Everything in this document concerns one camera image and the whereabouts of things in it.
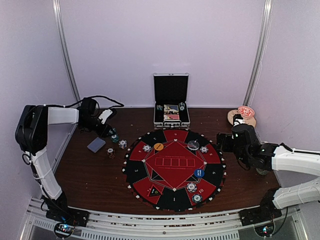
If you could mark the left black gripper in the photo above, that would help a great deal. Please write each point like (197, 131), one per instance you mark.
(102, 133)

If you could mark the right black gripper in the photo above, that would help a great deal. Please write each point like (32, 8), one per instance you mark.
(220, 136)

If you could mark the dark blue green chip stack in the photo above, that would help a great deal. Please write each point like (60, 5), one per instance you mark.
(114, 135)

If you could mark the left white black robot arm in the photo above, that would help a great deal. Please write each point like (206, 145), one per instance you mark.
(32, 135)

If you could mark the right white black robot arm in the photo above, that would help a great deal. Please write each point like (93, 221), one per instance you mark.
(247, 148)

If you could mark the blue card deck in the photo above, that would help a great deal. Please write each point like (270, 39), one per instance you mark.
(96, 144)

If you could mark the clear dealer button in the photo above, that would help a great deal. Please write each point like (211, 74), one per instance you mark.
(193, 145)

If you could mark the red black chip stack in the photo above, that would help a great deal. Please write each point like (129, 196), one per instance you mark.
(111, 153)

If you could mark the round wooden board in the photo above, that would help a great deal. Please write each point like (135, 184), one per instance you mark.
(250, 121)

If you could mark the red white patterned bowl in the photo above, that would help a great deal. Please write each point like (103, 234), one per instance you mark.
(246, 111)

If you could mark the blue small blind button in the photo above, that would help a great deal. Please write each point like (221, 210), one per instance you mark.
(199, 173)

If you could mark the white chip stack near ten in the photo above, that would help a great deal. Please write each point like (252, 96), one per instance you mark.
(191, 187)

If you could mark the chip on seat five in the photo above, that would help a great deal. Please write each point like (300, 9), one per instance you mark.
(146, 148)

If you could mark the round red black poker mat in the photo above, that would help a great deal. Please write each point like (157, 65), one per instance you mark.
(159, 178)

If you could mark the chips in case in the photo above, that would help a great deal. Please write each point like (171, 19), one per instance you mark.
(182, 106)

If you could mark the card decks in case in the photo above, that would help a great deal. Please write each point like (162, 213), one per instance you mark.
(170, 112)

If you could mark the aluminium poker case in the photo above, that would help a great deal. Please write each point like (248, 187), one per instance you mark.
(170, 89)

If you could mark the yellow big blind button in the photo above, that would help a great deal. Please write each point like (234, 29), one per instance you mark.
(158, 146)

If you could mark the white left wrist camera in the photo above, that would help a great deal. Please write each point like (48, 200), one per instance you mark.
(107, 114)

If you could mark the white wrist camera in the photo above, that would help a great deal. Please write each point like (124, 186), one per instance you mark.
(107, 114)
(238, 120)

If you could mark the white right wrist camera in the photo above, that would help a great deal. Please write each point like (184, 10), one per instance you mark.
(238, 120)

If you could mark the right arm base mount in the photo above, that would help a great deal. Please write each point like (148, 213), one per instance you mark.
(266, 211)

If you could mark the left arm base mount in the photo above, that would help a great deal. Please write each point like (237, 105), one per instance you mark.
(71, 216)

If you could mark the aluminium front rail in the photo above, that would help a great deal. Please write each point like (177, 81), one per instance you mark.
(223, 225)

